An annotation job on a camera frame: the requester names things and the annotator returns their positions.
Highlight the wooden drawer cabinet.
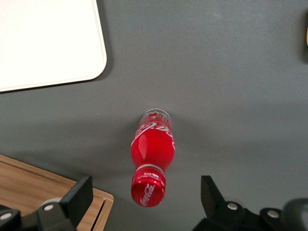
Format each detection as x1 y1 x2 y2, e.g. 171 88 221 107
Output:
0 154 114 231

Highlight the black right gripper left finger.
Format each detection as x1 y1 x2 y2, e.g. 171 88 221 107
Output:
36 175 93 231

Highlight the red coke bottle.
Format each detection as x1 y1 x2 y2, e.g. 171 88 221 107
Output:
130 108 175 207

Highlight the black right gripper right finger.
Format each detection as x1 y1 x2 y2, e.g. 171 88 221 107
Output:
201 175 248 231

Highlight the beige plastic tray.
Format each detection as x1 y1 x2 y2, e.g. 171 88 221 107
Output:
0 0 108 93

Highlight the dark grey table mat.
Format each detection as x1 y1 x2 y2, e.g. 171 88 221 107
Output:
0 0 308 231

